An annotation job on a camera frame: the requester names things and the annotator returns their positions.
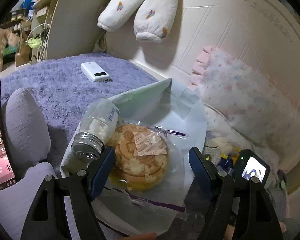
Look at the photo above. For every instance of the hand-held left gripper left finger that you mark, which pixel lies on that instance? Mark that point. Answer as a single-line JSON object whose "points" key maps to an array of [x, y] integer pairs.
{"points": [[103, 172]]}

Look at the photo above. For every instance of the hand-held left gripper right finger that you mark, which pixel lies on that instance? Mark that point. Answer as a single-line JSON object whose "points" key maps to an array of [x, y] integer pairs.
{"points": [[198, 170]]}

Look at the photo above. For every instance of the glass jar with metal lid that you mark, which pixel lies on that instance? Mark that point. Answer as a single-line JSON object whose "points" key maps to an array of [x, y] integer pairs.
{"points": [[95, 130]]}

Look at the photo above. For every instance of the person's left hand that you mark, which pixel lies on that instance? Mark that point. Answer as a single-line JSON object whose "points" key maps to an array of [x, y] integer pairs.
{"points": [[142, 237]]}

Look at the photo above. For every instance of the white pastel dotted blanket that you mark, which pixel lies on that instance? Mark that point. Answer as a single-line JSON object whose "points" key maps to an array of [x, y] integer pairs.
{"points": [[260, 150]]}

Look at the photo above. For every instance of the dark blue packet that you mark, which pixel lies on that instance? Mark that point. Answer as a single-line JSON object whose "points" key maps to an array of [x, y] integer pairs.
{"points": [[225, 163]]}

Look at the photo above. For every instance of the pastel dotted ruffled pillow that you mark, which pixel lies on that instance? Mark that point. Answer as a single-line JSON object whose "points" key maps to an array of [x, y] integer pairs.
{"points": [[245, 100]]}

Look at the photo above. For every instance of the purple fluffy blanket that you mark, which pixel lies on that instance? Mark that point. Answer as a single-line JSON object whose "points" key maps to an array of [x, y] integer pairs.
{"points": [[52, 87]]}

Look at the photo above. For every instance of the white power bank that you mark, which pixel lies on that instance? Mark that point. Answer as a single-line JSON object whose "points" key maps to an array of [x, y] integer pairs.
{"points": [[95, 71]]}

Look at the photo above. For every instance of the cream bed headboard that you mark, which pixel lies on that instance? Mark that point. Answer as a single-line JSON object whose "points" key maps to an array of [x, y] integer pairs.
{"points": [[215, 30]]}

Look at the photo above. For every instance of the cardboard box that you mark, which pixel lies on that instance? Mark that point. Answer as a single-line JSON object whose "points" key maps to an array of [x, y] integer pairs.
{"points": [[22, 53]]}

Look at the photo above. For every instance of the golden dog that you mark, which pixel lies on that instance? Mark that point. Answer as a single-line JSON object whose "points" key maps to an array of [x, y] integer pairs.
{"points": [[5, 40]]}

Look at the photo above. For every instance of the shoe rack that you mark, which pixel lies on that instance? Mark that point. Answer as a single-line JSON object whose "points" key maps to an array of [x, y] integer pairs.
{"points": [[16, 22]]}

